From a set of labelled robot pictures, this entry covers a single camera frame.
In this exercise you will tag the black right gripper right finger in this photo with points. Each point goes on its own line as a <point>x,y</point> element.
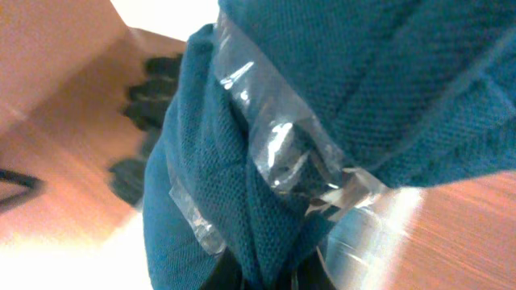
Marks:
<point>311,275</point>

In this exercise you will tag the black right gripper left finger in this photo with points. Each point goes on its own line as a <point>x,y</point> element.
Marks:
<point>227,275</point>

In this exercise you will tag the teal taped cloth bundle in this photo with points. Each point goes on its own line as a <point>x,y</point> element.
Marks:
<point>289,114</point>

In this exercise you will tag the black garment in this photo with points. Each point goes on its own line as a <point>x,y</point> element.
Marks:
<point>146,108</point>

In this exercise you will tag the clear plastic storage bin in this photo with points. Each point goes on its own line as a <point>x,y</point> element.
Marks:
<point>365,247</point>

